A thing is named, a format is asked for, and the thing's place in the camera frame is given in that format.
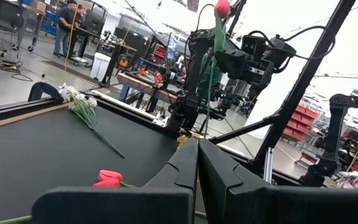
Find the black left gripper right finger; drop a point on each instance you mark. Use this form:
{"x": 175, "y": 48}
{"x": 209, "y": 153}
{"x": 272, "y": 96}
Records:
{"x": 275, "y": 205}

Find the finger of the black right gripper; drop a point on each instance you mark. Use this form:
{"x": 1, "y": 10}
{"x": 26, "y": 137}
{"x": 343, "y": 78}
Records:
{"x": 228, "y": 63}

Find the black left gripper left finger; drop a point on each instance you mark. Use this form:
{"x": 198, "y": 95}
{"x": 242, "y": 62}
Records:
{"x": 120, "y": 205}

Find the red tulip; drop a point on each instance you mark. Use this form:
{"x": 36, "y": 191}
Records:
{"x": 222, "y": 7}
{"x": 109, "y": 179}

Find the yellow flower bunch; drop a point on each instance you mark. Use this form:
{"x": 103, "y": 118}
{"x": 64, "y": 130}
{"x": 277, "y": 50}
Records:
{"x": 182, "y": 140}

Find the white flower bunch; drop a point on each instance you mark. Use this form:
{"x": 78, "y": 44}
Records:
{"x": 82, "y": 107}

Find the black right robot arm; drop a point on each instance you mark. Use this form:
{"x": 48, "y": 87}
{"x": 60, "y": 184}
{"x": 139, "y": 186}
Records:
{"x": 193, "y": 87}

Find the black background robot arm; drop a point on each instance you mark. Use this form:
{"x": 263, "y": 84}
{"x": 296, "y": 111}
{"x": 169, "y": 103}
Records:
{"x": 331, "y": 140}

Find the monitor with blue screen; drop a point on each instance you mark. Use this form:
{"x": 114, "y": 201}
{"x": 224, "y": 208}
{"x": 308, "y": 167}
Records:
{"x": 171, "y": 46}

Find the red storage bins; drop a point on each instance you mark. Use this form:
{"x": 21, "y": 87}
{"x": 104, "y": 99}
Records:
{"x": 300, "y": 121}

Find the black table mat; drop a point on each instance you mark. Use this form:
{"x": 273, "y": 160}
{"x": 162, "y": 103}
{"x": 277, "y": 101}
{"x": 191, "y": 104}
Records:
{"x": 57, "y": 161}

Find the wooden workbench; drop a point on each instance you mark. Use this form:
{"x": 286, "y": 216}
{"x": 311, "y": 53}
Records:
{"x": 141, "y": 85}

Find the white bin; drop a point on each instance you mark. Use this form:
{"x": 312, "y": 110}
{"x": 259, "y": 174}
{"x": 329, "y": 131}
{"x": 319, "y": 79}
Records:
{"x": 99, "y": 67}

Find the black table clamp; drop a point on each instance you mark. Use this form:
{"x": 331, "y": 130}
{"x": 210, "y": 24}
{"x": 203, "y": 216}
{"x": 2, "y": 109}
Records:
{"x": 42, "y": 90}

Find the person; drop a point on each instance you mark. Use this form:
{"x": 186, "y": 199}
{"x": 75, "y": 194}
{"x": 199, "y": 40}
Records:
{"x": 80, "y": 15}
{"x": 64, "y": 28}

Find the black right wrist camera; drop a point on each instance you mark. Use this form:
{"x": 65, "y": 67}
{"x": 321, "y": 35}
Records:
{"x": 256, "y": 45}

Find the black diagonal frame strut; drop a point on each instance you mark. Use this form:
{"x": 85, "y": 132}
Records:
{"x": 309, "y": 71}

